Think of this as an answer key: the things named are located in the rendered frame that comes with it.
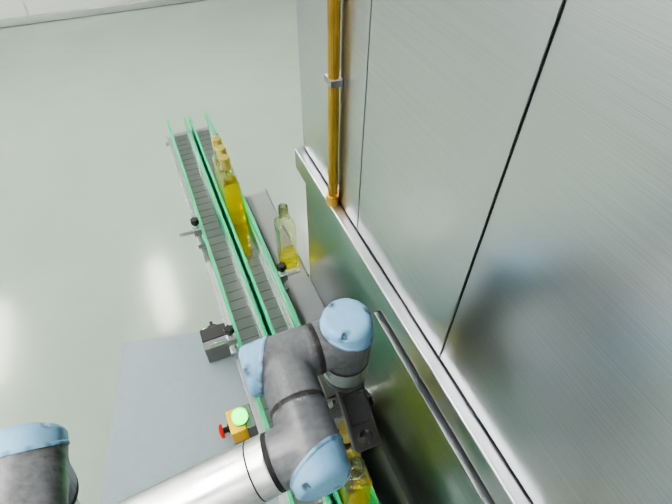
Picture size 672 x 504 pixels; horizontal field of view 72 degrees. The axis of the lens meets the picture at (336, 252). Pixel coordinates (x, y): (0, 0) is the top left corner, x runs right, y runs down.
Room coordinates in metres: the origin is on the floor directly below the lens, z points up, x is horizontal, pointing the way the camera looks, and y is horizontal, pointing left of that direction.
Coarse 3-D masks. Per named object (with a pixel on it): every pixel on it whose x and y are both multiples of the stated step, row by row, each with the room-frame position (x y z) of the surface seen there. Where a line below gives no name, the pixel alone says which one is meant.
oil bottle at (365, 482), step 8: (368, 472) 0.30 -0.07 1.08; (352, 480) 0.28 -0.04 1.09; (360, 480) 0.28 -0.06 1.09; (368, 480) 0.28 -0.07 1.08; (344, 488) 0.27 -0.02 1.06; (352, 488) 0.27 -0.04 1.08; (360, 488) 0.27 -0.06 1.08; (368, 488) 0.28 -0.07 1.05; (344, 496) 0.27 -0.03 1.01; (352, 496) 0.26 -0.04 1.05; (360, 496) 0.27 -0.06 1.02; (368, 496) 0.28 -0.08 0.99
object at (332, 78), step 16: (336, 0) 0.75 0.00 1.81; (336, 16) 0.75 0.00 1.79; (336, 32) 0.75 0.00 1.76; (336, 48) 0.75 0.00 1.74; (336, 64) 0.75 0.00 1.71; (336, 80) 0.75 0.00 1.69; (336, 96) 0.75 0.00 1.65; (336, 112) 0.75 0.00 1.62; (336, 128) 0.75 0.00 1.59; (336, 144) 0.75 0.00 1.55; (336, 160) 0.75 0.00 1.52; (336, 176) 0.75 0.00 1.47; (336, 192) 0.75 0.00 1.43
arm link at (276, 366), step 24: (264, 336) 0.35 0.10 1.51; (288, 336) 0.34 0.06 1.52; (312, 336) 0.34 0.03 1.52; (240, 360) 0.31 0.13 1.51; (264, 360) 0.31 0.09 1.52; (288, 360) 0.30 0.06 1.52; (312, 360) 0.31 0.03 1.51; (264, 384) 0.28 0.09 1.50; (288, 384) 0.27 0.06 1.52; (312, 384) 0.28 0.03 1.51
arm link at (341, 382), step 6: (330, 372) 0.34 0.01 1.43; (366, 372) 0.35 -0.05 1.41; (330, 378) 0.34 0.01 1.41; (336, 378) 0.33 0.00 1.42; (342, 378) 0.33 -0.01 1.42; (348, 378) 0.33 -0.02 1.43; (354, 378) 0.33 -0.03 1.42; (360, 378) 0.34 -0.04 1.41; (336, 384) 0.33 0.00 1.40; (342, 384) 0.33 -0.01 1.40; (348, 384) 0.33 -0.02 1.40; (354, 384) 0.33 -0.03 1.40
